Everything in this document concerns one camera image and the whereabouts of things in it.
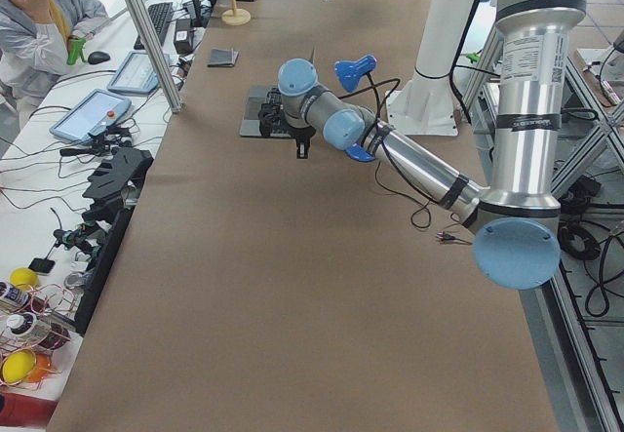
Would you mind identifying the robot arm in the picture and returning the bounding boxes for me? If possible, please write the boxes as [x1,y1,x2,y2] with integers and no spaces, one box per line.
[277,0,586,290]

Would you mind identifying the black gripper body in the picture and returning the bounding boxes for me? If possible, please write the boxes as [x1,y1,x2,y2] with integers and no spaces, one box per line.
[288,125,316,144]

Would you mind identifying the yellow ball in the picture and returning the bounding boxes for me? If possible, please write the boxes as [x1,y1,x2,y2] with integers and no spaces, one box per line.
[9,267,40,291]

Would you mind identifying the black keyboard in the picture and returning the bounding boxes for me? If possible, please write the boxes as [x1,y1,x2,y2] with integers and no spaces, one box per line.
[147,2,174,45]

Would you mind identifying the yellow lemon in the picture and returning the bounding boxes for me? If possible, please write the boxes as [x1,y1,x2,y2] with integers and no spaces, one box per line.
[1,350,36,384]

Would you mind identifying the grey laptop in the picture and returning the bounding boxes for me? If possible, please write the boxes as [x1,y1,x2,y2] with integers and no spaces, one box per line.
[238,45,318,139]

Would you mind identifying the black tool rack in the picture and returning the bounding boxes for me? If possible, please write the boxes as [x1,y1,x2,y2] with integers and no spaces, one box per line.
[74,147,154,335]

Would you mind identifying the teach pendant tablet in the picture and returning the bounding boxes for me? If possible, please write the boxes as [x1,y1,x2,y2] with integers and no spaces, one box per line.
[49,89,131,142]
[106,51,159,96]

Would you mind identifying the far teach pendant tablet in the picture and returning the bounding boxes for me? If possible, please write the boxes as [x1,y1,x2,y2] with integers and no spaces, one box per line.
[106,51,159,96]

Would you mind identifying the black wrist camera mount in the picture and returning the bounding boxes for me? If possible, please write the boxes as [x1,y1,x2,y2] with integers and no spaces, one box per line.
[257,87,289,138]

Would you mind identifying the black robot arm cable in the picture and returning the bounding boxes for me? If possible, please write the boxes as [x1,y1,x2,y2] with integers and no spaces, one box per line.
[448,0,493,126]

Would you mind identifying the black power adapter box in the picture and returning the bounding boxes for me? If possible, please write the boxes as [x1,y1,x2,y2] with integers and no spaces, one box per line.
[174,18,194,55]

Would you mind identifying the black computer mouse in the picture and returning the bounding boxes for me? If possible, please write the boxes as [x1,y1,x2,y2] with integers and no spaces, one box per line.
[87,51,111,65]

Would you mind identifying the copper wire basket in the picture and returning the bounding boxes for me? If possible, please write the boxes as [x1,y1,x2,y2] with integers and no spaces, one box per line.
[1,282,80,390]

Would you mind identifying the seated person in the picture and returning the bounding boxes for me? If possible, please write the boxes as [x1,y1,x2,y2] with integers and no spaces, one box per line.
[1,0,108,104]

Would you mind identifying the grey folded cloth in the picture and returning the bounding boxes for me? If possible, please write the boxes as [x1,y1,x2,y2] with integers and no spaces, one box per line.
[207,48,239,67]

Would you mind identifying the near teach pendant tablet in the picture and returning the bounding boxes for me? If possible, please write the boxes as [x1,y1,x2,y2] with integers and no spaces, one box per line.
[49,89,131,142]

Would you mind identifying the wooden stand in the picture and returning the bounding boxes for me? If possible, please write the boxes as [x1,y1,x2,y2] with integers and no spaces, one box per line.
[221,0,252,26]

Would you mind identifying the aluminium frame post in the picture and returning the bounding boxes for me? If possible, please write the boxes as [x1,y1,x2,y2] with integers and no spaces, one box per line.
[125,0,182,114]

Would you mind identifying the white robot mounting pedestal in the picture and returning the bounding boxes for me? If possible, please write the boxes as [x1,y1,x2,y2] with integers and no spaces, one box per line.
[387,0,480,136]

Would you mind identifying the blue desk lamp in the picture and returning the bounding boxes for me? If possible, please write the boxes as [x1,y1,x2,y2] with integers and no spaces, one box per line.
[334,55,382,163]

